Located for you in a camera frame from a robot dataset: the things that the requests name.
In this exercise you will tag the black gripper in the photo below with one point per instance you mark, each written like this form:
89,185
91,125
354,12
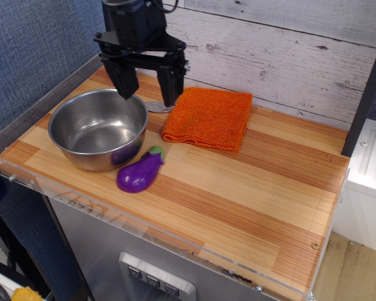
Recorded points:
135,37

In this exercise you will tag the silver metal bowl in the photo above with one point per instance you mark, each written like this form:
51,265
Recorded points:
99,130

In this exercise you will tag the purple toy eggplant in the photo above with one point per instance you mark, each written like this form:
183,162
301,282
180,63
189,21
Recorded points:
138,176

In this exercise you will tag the orange folded cloth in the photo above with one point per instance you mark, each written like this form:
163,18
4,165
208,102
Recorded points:
209,118

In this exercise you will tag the clear acrylic edge guard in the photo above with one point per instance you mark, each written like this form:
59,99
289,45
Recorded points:
262,221

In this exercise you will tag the stainless toy fridge cabinet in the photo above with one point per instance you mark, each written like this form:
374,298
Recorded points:
97,244

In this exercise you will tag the silver dispenser button panel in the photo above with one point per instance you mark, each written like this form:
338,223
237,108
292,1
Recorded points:
158,278

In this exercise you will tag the white toy sink unit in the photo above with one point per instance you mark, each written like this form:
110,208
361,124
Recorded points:
355,216

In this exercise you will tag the red handled metal fork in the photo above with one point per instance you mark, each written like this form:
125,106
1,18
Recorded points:
158,107

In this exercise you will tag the dark right vertical post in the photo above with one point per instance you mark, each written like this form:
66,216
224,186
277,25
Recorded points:
361,114

